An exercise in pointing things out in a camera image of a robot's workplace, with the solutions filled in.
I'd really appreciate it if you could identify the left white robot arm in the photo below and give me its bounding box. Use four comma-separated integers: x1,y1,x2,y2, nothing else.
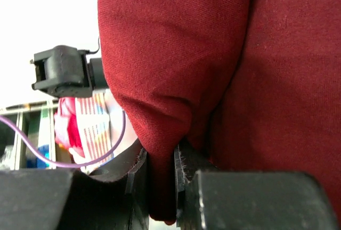
30,45,108,98

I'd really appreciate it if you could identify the dark red t shirt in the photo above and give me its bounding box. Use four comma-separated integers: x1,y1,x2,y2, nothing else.
98,0,340,224

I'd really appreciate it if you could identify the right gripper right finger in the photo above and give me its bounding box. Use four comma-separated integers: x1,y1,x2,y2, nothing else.
174,141,338,230

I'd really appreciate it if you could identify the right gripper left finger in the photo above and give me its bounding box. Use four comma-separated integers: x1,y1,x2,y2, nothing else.
1,141,149,229

